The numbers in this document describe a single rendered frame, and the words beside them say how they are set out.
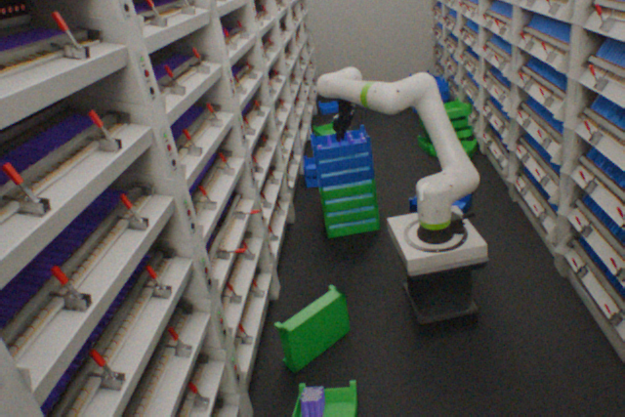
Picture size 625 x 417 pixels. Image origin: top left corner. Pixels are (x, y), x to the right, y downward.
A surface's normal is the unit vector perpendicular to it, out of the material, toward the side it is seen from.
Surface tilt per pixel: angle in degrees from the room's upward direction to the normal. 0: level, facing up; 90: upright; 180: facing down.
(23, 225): 17
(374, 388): 0
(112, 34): 90
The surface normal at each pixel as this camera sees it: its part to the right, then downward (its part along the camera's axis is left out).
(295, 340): 0.65, 0.23
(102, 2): -0.07, 0.43
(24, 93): 0.99, 0.15
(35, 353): 0.14, -0.89
